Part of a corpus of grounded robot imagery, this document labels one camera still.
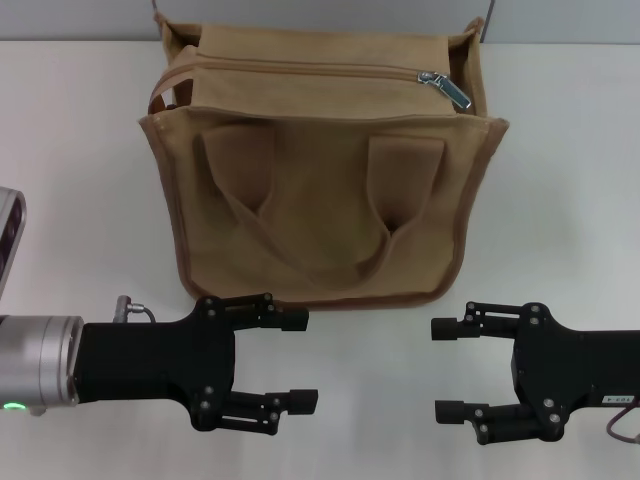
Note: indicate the silver metal zipper pull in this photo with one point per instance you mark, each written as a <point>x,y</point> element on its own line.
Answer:
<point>457,95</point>

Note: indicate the khaki canvas food bag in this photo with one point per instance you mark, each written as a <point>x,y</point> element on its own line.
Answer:
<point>325,210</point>

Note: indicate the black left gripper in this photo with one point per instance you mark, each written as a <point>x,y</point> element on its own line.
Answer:
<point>150,360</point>

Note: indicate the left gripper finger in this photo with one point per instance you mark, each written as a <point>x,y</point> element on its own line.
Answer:
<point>305,401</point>

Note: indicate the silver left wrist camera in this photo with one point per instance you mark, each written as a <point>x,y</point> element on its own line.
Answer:
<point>10,235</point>

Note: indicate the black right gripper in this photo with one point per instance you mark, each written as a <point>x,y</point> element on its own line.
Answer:
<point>575,365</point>

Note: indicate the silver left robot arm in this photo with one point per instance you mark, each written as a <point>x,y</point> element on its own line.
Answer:
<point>45,360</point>

